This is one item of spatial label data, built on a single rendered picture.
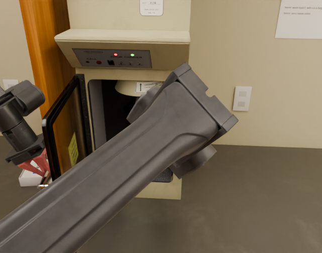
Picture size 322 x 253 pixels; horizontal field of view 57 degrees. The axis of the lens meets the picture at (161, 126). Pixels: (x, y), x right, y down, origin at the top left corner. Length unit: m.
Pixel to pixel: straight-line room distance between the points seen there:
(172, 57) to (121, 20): 0.17
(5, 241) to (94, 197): 0.06
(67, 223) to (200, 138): 0.13
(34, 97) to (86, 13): 0.26
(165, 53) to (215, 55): 0.56
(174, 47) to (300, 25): 0.72
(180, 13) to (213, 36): 0.47
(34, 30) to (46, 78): 0.12
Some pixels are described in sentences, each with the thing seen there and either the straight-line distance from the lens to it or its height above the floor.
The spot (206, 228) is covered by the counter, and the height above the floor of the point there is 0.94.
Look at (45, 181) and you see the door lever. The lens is 0.75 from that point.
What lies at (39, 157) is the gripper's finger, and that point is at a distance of 0.73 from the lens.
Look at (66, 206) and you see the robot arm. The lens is 0.21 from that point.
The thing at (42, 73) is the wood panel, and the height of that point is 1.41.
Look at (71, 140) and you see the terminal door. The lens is 0.79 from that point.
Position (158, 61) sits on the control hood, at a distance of 0.78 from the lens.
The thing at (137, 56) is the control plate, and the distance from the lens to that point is 0.76.
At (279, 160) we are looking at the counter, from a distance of 1.36.
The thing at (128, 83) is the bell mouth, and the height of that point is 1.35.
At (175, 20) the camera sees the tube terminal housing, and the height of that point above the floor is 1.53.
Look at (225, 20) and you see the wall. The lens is 1.26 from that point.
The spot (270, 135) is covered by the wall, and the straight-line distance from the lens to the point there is 1.47.
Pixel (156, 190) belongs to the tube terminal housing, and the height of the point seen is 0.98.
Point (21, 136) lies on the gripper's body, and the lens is 0.73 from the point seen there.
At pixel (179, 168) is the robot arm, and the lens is 0.38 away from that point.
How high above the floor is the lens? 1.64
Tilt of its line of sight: 27 degrees down
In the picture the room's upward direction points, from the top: 1 degrees clockwise
